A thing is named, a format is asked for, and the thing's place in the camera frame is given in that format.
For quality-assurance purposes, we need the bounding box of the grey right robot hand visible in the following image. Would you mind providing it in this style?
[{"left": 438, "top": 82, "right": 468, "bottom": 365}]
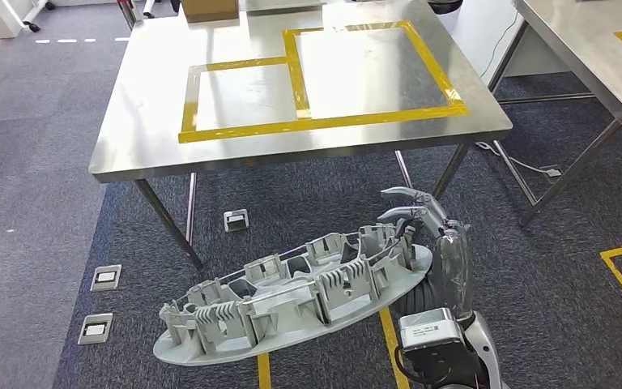
[{"left": 377, "top": 186, "right": 474, "bottom": 318}]

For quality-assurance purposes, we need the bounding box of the grey plastic wheel cover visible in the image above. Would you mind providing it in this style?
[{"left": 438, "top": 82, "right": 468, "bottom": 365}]
[{"left": 152, "top": 222, "right": 434, "bottom": 368}]

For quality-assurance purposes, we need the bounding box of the steel workbench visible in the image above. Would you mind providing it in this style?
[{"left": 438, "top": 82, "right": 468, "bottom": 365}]
[{"left": 87, "top": 0, "right": 514, "bottom": 271}]

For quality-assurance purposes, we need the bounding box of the steel floor socket box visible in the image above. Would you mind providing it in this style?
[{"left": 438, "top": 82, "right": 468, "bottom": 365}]
[
  {"left": 223, "top": 208, "right": 250, "bottom": 233},
  {"left": 89, "top": 263, "right": 122, "bottom": 293},
  {"left": 77, "top": 313, "right": 114, "bottom": 346}
]

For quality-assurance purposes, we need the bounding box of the white partition panel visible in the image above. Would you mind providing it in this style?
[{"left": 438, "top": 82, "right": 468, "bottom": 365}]
[{"left": 445, "top": 0, "right": 571, "bottom": 87}]

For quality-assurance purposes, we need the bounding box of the steel table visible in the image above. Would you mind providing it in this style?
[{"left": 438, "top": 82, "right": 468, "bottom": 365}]
[{"left": 488, "top": 0, "right": 622, "bottom": 229}]

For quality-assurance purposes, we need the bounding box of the brown cardboard box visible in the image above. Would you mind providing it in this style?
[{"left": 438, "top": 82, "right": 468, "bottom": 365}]
[{"left": 181, "top": 0, "right": 241, "bottom": 24}]

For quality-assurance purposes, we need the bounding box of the red-topped chrome stanchion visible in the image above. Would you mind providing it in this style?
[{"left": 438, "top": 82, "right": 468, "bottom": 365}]
[{"left": 117, "top": 0, "right": 142, "bottom": 31}]

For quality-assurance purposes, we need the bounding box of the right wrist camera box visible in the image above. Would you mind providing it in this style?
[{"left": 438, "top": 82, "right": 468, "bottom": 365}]
[{"left": 396, "top": 306, "right": 484, "bottom": 387}]

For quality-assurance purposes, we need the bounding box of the white power strip cable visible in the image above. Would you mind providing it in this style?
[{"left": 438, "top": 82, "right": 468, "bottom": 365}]
[{"left": 474, "top": 140, "right": 563, "bottom": 179}]

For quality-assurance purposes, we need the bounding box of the thin black wall cable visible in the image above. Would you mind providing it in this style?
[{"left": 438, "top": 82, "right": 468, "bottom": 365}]
[{"left": 479, "top": 13, "right": 522, "bottom": 79}]

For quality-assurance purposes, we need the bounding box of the white wheeled frame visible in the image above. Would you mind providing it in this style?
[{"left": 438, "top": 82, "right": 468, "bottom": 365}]
[{"left": 0, "top": 0, "right": 56, "bottom": 40}]

